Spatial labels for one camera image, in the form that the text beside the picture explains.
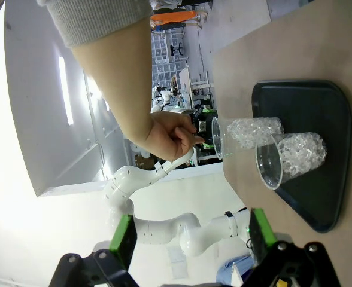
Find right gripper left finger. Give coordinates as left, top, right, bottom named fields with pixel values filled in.
left=48, top=213, right=141, bottom=287

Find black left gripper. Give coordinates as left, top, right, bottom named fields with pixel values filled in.
left=192, top=107, right=218, bottom=149

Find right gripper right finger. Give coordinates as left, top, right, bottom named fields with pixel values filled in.
left=242, top=207, right=341, bottom=287

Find clear plastic cup with ice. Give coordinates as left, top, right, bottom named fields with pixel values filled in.
left=211, top=116, right=284, bottom=160
left=255, top=131, right=327, bottom=191

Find person's bare forearm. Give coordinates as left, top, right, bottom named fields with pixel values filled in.
left=69, top=14, right=153, bottom=150

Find person's hand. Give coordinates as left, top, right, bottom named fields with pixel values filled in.
left=145, top=111, right=206, bottom=163

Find blue cloth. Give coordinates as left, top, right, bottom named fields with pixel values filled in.
left=216, top=254, right=256, bottom=284

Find white round foam rolls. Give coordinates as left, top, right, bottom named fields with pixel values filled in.
left=129, top=140, right=153, bottom=159

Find black office chair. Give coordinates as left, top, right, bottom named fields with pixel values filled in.
left=169, top=42, right=184, bottom=57

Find black plastic serving tray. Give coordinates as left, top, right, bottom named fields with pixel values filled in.
left=250, top=79, right=352, bottom=233

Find mannequin with orange trousers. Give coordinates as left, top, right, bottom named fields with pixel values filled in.
left=150, top=8, right=208, bottom=25

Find long ceiling light panel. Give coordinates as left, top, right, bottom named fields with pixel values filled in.
left=58, top=56, right=74, bottom=126

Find wall of grey storage bins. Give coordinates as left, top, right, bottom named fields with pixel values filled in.
left=151, top=29, right=189, bottom=87

